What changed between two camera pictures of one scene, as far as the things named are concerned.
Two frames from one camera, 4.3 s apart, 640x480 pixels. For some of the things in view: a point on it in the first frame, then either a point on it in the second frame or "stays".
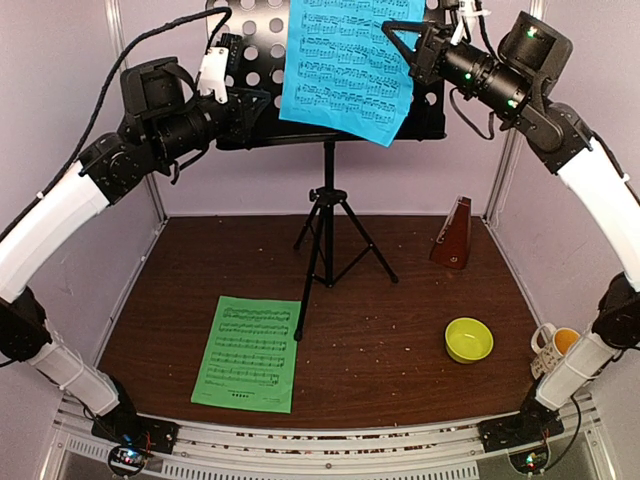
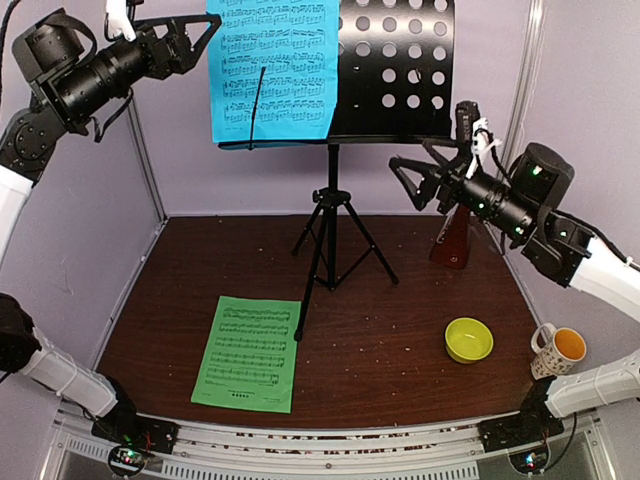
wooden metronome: (453, 243) stays
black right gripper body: (425, 68) → (452, 175)
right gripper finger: (406, 53) → (430, 175)
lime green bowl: (467, 340) stays
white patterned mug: (556, 343) stays
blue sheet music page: (343, 68) → (297, 43)
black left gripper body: (235, 127) → (162, 64)
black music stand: (257, 45) → (393, 83)
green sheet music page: (250, 359) stays
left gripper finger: (258, 98) → (180, 20)
